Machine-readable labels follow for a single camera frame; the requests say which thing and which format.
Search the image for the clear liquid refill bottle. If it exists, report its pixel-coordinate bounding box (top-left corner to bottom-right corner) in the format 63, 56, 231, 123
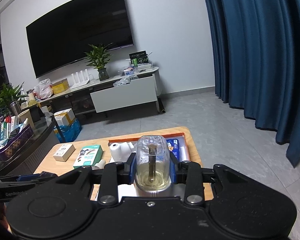
134, 135, 171, 197

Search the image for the green bandage box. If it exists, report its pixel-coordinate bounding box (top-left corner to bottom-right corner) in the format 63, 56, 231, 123
73, 145, 103, 168

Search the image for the white product box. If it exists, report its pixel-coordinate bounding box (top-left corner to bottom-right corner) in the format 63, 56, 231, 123
53, 144, 75, 162

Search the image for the white plug-in device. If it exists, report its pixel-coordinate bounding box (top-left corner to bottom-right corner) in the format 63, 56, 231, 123
109, 142, 135, 162

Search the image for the blue card box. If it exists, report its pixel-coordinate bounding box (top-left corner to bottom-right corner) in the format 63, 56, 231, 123
166, 139, 180, 160

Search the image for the orange shallow tray box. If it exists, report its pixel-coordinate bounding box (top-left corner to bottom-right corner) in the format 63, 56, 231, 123
93, 135, 191, 206

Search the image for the black glass side table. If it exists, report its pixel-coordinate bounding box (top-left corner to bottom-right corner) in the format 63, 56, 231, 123
0, 112, 59, 176

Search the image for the purple storage basket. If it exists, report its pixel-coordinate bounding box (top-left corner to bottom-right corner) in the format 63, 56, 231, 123
0, 125, 33, 161

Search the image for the blue plastic bag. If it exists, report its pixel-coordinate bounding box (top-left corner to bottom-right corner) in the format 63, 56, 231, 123
54, 119, 82, 143

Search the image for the white tv cabinet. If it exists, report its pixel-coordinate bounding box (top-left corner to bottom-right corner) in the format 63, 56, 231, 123
40, 67, 165, 116

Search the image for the left potted plant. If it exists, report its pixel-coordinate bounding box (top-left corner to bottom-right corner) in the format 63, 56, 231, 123
0, 83, 27, 116

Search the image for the white wifi router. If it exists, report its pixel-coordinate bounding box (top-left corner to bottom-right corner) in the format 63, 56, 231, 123
70, 69, 90, 89

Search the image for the black green display box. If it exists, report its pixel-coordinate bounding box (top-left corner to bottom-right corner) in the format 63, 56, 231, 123
129, 50, 149, 67

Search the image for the yellow box on cabinet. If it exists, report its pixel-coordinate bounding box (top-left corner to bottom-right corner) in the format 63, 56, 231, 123
51, 79, 69, 95

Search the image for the plastic bag on cabinet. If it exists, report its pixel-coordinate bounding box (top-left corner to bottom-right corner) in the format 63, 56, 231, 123
33, 79, 53, 100

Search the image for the potted green plant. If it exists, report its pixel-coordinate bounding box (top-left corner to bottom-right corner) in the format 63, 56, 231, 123
85, 43, 112, 81

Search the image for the blue curtain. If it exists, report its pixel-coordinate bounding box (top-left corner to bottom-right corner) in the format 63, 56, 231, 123
205, 0, 300, 166

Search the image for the black wall television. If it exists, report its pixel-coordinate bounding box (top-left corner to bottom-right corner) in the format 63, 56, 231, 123
26, 0, 133, 77

